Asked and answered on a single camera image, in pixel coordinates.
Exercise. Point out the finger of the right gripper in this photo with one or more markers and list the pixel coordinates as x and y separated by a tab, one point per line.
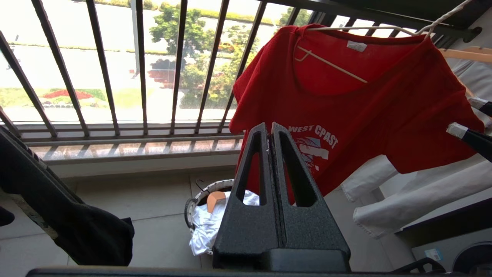
483	106
478	143

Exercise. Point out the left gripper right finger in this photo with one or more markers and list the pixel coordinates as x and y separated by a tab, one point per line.
311	234

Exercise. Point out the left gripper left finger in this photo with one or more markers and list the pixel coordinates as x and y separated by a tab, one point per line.
246	231

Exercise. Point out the white garment in basket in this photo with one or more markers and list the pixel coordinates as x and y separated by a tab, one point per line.
207	231

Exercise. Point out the light wooden hanger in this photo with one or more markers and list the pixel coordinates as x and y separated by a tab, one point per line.
469	55

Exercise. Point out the round laundry basket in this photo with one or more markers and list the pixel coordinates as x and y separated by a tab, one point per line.
191	209

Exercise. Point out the white hanging garment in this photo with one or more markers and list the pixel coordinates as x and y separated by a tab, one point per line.
403	207

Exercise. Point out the black garment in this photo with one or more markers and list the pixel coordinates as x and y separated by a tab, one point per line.
77	223

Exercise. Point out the orange clothes peg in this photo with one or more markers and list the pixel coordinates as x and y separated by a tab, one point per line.
215	200

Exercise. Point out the red printed t-shirt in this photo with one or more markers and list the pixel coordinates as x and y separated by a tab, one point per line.
384	115

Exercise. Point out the black metal window railing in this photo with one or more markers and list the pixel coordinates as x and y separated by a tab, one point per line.
142	77

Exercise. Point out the black clothes rail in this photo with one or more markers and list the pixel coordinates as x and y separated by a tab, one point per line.
384	13

